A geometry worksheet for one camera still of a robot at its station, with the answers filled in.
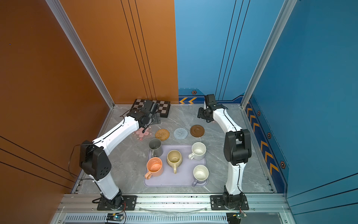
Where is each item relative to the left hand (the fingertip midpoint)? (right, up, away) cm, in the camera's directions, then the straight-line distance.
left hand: (153, 117), depth 89 cm
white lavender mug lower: (+30, -34, -6) cm, 46 cm away
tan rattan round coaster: (+4, -13, +12) cm, 18 cm away
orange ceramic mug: (+2, -30, -4) cm, 30 cm away
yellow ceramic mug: (+14, -27, 0) cm, 31 cm away
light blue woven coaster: (+17, -12, +13) cm, 25 cm away
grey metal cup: (+2, -18, -3) cm, 18 cm away
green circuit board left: (-17, -51, -18) cm, 57 cm away
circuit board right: (+46, -51, -19) cm, 71 cm away
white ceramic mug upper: (+30, -22, +3) cm, 37 cm away
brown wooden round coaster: (+30, -10, +14) cm, 35 cm away
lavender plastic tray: (+20, -37, -4) cm, 42 cm away
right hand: (+32, +2, +8) cm, 33 cm away
